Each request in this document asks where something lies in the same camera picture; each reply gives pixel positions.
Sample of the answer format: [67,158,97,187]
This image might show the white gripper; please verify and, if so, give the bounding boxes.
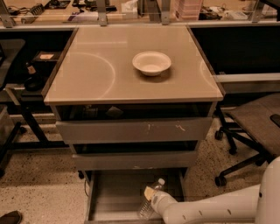
[143,186,177,217]

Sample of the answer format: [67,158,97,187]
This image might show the clear plastic water bottle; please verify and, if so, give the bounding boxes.
[137,178,165,220]

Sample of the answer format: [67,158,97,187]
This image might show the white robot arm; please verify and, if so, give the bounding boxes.
[144,157,280,224]

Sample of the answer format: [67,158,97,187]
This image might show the bottom grey open drawer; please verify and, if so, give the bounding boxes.
[84,168,186,224]

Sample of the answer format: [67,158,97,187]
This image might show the middle grey drawer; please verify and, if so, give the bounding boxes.
[73,150,198,171]

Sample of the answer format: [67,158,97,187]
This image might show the top grey drawer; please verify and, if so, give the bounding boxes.
[56,117,213,144]

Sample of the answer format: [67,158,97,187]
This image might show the grey drawer cabinet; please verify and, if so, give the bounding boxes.
[41,24,226,224]

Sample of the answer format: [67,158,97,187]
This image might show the black office chair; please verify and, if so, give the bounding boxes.
[214,93,280,186]

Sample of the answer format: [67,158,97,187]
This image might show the white bowl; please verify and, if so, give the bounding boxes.
[132,52,172,77]

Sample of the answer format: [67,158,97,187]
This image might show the dark shoe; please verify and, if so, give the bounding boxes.
[0,211,22,224]

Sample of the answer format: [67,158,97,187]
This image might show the black round object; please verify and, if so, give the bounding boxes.
[24,76,45,91]

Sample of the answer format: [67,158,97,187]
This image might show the tissue box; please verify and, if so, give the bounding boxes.
[121,0,138,19]

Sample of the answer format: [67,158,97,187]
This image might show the pink stacked trays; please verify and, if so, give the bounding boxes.
[173,0,203,21]

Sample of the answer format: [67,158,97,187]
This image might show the black desk frame left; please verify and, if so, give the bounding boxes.
[0,87,68,177]

